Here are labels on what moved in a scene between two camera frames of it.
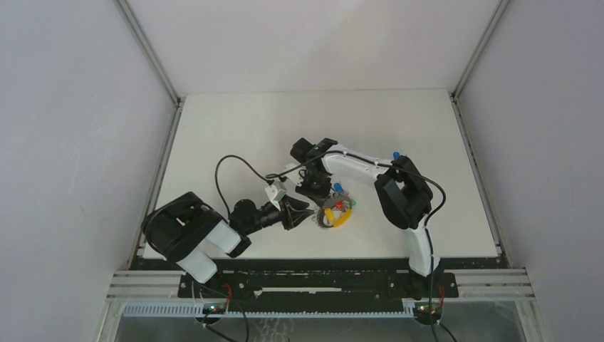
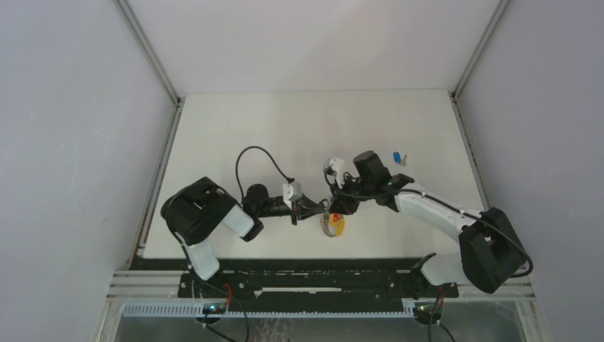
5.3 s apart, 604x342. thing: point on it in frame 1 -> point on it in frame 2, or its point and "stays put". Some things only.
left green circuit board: (214, 308) stays put
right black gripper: (318, 197) -> (342, 206)
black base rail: (319, 281) stays put
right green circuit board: (421, 312) stays put
